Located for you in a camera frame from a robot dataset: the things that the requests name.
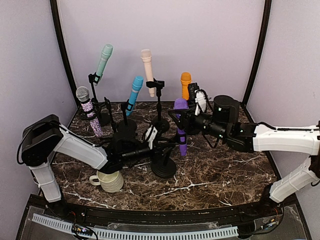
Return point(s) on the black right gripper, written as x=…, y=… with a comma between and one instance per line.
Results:
x=187, y=117

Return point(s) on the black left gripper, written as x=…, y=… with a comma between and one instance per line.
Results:
x=157, y=139

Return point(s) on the black stand of purple microphone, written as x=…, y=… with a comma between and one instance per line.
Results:
x=163, y=170

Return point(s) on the orange microphone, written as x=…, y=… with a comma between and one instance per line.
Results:
x=185, y=80

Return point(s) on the beige pink microphone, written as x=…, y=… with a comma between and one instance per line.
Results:
x=146, y=56

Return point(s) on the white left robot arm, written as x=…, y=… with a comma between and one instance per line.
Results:
x=48, y=135

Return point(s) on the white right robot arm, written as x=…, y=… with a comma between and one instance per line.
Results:
x=223, y=124

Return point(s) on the black stand of blue microphone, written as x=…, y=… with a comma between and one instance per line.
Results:
x=126, y=124

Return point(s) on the blue microphone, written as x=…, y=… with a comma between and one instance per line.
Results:
x=136, y=87

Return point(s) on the black tripod microphone stand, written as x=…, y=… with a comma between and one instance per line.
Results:
x=107, y=108

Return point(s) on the black stand of green microphone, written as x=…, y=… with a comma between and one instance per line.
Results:
x=103, y=117

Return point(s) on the mint green microphone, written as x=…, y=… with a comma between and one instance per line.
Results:
x=105, y=55

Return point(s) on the glitter purple silver microphone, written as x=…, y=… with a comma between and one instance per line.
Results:
x=83, y=95

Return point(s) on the cream ceramic mug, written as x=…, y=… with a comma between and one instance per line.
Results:
x=110, y=183

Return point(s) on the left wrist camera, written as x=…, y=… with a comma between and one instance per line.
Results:
x=150, y=135

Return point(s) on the white slotted cable duct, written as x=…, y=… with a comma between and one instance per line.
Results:
x=98, y=233

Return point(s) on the black front table rail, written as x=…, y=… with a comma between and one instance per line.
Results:
x=243, y=215

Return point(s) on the right black frame post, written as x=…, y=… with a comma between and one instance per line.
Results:
x=258, y=53

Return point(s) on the black frame post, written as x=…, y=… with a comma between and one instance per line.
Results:
x=62, y=48
x=258, y=53

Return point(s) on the left black frame post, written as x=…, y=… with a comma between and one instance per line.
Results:
x=62, y=48

